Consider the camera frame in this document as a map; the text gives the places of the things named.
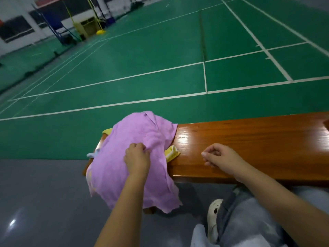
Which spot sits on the person's right forearm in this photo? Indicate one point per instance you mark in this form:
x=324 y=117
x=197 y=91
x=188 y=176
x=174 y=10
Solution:
x=288 y=203

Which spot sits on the yellow white striped cloth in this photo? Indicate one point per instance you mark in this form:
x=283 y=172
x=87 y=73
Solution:
x=171 y=153

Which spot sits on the blue umpire chair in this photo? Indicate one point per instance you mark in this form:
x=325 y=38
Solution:
x=54 y=23

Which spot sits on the yellow net post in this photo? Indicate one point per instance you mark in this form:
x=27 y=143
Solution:
x=95 y=18

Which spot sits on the person's grey trousers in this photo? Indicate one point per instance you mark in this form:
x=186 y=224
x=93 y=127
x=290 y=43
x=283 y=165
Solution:
x=267 y=213

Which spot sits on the person's white shoe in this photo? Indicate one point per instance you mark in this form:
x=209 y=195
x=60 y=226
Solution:
x=214 y=218

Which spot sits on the white blue towel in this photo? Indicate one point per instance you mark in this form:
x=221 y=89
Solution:
x=93 y=152

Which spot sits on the person's right hand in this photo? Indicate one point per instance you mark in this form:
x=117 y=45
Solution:
x=223 y=158

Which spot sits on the person's left forearm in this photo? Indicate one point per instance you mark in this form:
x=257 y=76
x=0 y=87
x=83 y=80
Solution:
x=123 y=213

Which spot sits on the purple towel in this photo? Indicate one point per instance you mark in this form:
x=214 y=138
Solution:
x=139 y=131

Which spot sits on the person's left hand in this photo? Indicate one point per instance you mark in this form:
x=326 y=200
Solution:
x=137 y=161

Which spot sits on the brown wooden bench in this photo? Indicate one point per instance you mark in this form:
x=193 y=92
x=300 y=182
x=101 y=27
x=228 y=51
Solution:
x=257 y=146

